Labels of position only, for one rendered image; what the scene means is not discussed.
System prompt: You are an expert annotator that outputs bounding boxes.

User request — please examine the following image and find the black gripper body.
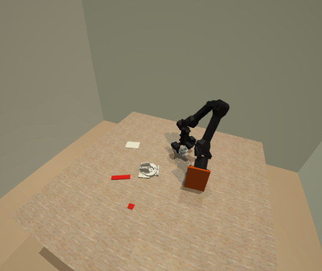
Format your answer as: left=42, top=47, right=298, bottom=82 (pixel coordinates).
left=171, top=134, right=196, bottom=150

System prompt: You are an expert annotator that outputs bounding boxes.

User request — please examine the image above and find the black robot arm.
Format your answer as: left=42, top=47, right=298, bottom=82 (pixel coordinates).
left=177, top=99, right=230, bottom=170

